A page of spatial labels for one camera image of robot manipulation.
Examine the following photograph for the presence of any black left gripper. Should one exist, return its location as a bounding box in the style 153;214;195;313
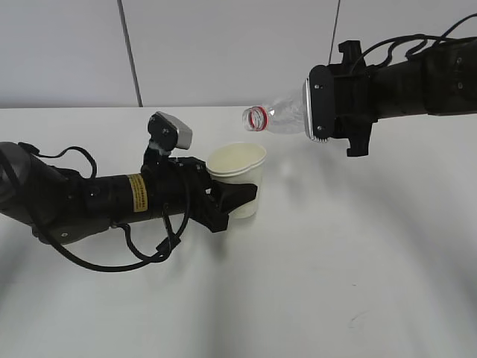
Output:
141;156;258;233

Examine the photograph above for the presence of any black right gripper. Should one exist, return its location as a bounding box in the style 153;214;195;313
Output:
331;40;378;157

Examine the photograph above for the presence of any white paper cup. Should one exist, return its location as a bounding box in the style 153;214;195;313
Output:
206;142;267;219

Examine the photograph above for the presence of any clear water bottle red label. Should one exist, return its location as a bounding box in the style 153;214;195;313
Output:
242;89;305;134

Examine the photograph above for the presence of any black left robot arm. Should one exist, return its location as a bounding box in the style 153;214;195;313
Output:
1;142;258;245

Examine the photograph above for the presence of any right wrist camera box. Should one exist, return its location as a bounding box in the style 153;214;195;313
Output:
303;65;335;142

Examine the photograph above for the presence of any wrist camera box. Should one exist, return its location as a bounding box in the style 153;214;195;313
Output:
303;65;335;142
148;111;193;152

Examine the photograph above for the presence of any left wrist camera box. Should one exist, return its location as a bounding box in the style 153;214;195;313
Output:
148;111;193;152

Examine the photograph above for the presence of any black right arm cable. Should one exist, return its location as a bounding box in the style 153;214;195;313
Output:
357;13;477;68

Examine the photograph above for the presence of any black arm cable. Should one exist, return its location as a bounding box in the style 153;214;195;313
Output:
18;141;198;274
357;13;477;68

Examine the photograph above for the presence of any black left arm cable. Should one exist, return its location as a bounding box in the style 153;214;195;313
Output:
18;141;198;274

